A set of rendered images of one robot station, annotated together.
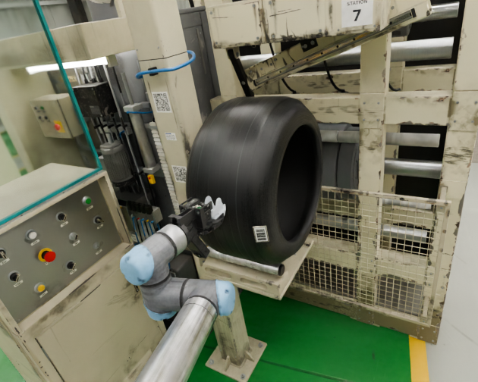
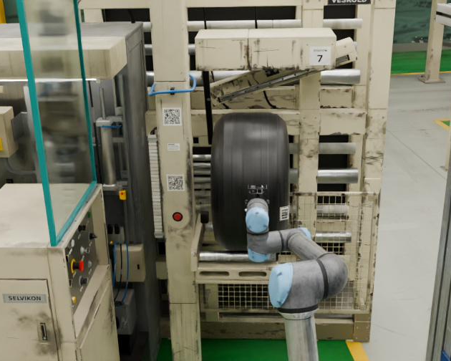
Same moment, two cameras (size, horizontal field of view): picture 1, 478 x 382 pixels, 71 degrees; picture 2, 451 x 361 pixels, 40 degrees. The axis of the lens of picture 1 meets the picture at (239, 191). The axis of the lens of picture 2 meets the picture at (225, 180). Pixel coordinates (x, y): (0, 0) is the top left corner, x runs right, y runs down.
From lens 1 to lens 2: 1.71 m
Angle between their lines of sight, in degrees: 29
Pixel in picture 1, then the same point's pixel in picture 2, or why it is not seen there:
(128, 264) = (258, 216)
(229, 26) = (215, 54)
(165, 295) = (271, 239)
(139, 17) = (167, 49)
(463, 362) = (393, 349)
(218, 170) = (250, 167)
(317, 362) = not seen: outside the picture
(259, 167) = (282, 162)
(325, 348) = not seen: outside the picture
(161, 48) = (185, 73)
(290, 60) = (255, 82)
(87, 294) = (95, 312)
